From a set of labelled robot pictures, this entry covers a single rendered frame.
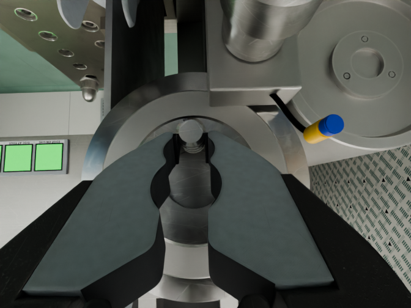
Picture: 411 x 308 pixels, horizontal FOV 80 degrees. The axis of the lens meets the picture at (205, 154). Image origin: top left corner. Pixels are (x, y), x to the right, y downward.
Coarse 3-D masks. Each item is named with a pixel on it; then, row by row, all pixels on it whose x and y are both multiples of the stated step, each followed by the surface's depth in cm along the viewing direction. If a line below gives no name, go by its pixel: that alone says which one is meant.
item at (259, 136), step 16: (176, 96) 16; (192, 96) 16; (144, 112) 16; (160, 112) 16; (176, 112) 16; (192, 112) 16; (208, 112) 16; (224, 112) 16; (240, 112) 16; (128, 128) 16; (144, 128) 16; (240, 128) 15; (256, 128) 15; (112, 144) 15; (128, 144) 15; (256, 144) 15; (272, 144) 15; (112, 160) 15; (272, 160) 15; (176, 256) 14; (192, 256) 14; (208, 256) 14; (176, 272) 14; (192, 272) 14; (208, 272) 14
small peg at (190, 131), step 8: (184, 120) 12; (192, 120) 11; (200, 120) 12; (176, 128) 12; (184, 128) 11; (192, 128) 11; (200, 128) 11; (184, 136) 11; (192, 136) 11; (200, 136) 11; (184, 144) 11; (192, 144) 11; (200, 144) 12; (192, 152) 14
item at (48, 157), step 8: (48, 144) 49; (56, 144) 49; (40, 152) 49; (48, 152) 49; (56, 152) 49; (40, 160) 48; (48, 160) 48; (56, 160) 48; (40, 168) 48; (48, 168) 48; (56, 168) 48
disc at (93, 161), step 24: (192, 72) 17; (144, 96) 17; (120, 120) 16; (264, 120) 16; (288, 120) 16; (96, 144) 16; (288, 144) 16; (96, 168) 16; (288, 168) 16; (168, 288) 15; (192, 288) 15; (216, 288) 15
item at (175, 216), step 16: (160, 128) 14; (208, 128) 14; (224, 128) 14; (192, 160) 14; (176, 176) 14; (192, 176) 14; (208, 176) 14; (176, 192) 14; (192, 192) 14; (208, 192) 14; (160, 208) 14; (176, 208) 14; (192, 208) 14; (208, 208) 14; (176, 224) 14; (192, 224) 14; (176, 240) 13; (192, 240) 13
